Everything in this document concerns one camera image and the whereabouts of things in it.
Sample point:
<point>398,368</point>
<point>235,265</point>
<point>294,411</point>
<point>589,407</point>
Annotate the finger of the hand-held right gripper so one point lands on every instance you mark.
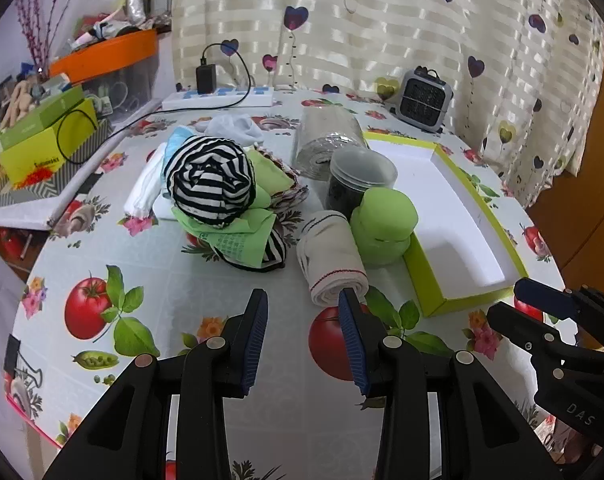
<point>541,296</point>
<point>511,325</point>

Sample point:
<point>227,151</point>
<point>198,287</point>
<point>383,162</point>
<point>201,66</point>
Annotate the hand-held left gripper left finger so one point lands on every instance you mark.
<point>256,340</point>

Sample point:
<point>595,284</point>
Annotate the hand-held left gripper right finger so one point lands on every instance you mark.
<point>352,340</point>

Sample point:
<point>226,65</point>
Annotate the light green mesh cloth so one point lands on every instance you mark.
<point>242,245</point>

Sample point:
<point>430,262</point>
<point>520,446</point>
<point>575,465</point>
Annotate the green-edged white box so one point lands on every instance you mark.
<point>431,210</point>

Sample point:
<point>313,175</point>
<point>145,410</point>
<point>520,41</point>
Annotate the black white striped cloth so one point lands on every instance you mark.
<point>207,175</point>

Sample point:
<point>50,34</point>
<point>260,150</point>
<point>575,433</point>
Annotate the blue face mask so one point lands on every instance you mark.
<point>179,142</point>

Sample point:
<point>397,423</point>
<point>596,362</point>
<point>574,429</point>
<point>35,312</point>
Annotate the pale grey sock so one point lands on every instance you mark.
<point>237,127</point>

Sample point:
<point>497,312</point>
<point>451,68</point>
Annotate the white rolled towel red stitching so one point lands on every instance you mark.
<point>332,255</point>

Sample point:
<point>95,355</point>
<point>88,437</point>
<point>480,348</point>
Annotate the tomato print tablecloth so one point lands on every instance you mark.
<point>182,285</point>

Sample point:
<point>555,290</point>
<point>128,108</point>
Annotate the light green rolled towel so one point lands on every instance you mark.
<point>381,220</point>

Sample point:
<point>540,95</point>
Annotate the brown wooden cabinet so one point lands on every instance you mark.
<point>596,160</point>

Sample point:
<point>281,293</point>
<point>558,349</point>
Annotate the white cloth sheet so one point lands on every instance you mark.
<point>164,207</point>

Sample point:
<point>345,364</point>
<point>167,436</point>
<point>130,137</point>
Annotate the clear plastic jar dark contents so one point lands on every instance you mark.
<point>354,175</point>

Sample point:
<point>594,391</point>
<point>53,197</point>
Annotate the white folded cloth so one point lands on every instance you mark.
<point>144,190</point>

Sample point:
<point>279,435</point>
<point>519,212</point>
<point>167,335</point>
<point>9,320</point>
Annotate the grey cloth roll in bag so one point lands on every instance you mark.
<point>322,135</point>

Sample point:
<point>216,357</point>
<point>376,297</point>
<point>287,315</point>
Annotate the small grey desk heater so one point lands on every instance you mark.
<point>421,100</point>

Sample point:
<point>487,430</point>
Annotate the white power strip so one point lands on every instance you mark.
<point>252,97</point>

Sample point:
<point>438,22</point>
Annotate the black binder clip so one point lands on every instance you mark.
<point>12,355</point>

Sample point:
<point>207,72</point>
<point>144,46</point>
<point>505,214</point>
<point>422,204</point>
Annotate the zigzag patterned box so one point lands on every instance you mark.
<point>62,185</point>

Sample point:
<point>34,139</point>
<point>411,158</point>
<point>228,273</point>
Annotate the black charger adapter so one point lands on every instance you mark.
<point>206,79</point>

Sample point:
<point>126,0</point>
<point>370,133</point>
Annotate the large yellow-green box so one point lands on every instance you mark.
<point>32,155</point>

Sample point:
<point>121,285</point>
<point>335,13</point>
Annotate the flat green box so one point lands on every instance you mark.
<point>37,115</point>

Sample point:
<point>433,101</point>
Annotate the cream curtain with hearts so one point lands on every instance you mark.
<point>381,25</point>

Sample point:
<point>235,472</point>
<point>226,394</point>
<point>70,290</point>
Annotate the clear bin with orange lid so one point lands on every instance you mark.
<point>107,52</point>

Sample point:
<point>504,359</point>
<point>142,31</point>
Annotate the beige plush doll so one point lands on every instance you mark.
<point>14,102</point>

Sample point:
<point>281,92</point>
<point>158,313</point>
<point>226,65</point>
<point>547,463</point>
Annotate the pile of assorted clutter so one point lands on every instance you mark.
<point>117,22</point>

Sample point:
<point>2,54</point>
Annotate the dried pink branches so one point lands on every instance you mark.
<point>36,45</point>

